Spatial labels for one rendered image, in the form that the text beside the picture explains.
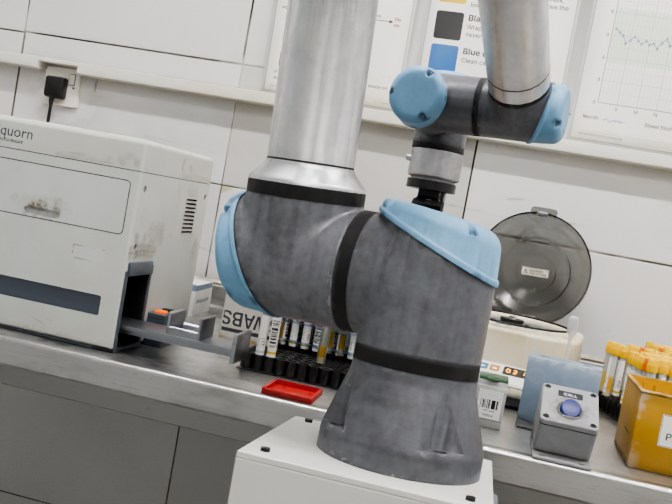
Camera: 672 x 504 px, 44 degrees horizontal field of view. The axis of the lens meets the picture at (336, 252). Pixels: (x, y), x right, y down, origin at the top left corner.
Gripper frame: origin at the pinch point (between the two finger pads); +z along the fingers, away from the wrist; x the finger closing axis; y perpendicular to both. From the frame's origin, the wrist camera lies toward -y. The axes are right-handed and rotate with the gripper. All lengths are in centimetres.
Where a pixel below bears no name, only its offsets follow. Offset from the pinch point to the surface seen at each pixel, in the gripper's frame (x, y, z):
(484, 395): -13.1, -4.4, 7.3
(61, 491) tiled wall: 76, 50, 60
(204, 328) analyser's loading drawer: 26.0, -9.1, 5.9
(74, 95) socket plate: 88, 48, -28
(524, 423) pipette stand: -19.0, 0.5, 10.8
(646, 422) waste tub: -33.2, -7.6, 5.6
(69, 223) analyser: 46.9, -13.0, -5.1
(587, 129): -22, 53, -38
